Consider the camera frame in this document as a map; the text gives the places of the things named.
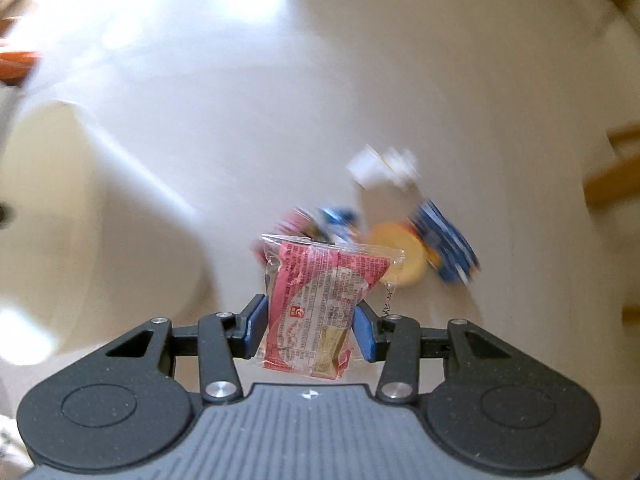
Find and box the flattened blue drink carton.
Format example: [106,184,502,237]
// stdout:
[407,200,482,287]

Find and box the wooden chair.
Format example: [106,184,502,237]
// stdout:
[582,127,640,211]

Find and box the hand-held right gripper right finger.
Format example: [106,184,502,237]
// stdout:
[352,302,521,403]

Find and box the red drink can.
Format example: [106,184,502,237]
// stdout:
[251,207,321,263]

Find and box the blue white milk carton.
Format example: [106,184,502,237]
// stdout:
[315,205,362,244]

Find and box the red snack packet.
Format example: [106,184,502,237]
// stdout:
[260,233,406,381]

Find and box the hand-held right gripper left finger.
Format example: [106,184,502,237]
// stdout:
[104,294,267,403]

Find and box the crumpled white tissue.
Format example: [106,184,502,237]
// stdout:
[382,147,419,187]

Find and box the small white plastic cup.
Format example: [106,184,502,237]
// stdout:
[347,144,387,189]

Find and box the white trash bin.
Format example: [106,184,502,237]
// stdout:
[0,100,213,368]

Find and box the large orange half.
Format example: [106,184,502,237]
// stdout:
[369,222,429,289]

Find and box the orange bag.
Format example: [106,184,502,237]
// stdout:
[0,50,42,84]

